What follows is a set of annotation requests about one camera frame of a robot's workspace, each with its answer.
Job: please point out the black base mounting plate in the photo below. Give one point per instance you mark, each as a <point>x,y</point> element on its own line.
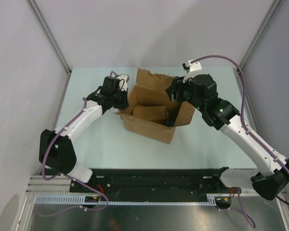
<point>157,184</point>

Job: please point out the grey slotted cable duct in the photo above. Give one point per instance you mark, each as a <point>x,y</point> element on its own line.
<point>85,200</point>

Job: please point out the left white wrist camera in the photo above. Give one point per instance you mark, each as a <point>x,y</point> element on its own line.
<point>123,82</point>

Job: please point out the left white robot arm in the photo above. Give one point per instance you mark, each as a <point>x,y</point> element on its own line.
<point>56,148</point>

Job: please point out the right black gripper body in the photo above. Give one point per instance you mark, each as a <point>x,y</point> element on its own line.
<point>184,90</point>

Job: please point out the blue object inside box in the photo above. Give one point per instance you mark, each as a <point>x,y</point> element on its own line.
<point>170,123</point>

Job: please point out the right aluminium frame post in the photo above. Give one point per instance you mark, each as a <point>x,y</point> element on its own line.
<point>267,20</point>

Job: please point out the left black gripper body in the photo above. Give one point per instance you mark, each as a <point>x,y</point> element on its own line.
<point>120,100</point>

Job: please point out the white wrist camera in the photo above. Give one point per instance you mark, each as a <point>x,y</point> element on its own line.
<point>192,68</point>
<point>123,82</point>

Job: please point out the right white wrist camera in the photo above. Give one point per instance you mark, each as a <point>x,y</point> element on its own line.
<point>192,68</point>

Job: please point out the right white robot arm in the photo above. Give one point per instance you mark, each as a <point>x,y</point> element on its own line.
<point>272,172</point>

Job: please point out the left aluminium frame post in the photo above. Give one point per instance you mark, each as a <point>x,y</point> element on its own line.
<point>48,34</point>

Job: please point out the aluminium frame post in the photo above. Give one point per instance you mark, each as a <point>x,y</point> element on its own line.
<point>267,20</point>
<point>48,34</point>

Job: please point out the brown cardboard express box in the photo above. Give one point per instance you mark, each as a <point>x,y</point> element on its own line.
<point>149,90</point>

